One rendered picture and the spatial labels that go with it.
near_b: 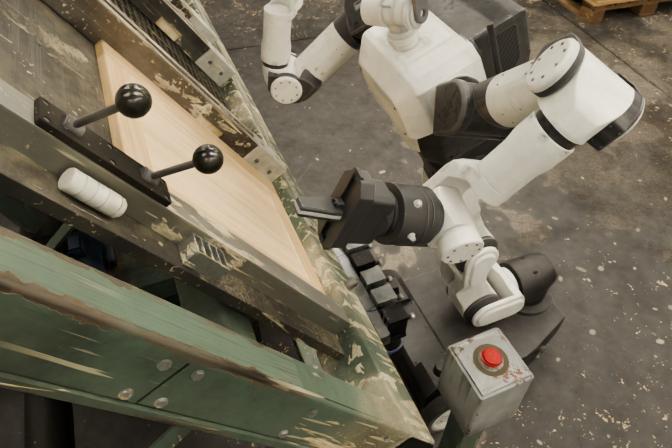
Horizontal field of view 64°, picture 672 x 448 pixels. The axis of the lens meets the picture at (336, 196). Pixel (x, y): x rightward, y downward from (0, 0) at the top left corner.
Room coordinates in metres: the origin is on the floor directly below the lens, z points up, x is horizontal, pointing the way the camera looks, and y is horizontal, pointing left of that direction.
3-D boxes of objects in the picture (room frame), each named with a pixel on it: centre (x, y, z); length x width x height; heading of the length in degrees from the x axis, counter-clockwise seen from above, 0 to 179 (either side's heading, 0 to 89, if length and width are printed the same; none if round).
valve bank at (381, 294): (0.90, -0.06, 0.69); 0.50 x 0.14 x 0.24; 22
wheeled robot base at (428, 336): (1.13, -0.50, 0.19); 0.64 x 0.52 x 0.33; 112
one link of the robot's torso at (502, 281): (1.15, -0.53, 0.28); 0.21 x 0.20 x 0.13; 112
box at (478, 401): (0.52, -0.29, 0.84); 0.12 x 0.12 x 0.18; 22
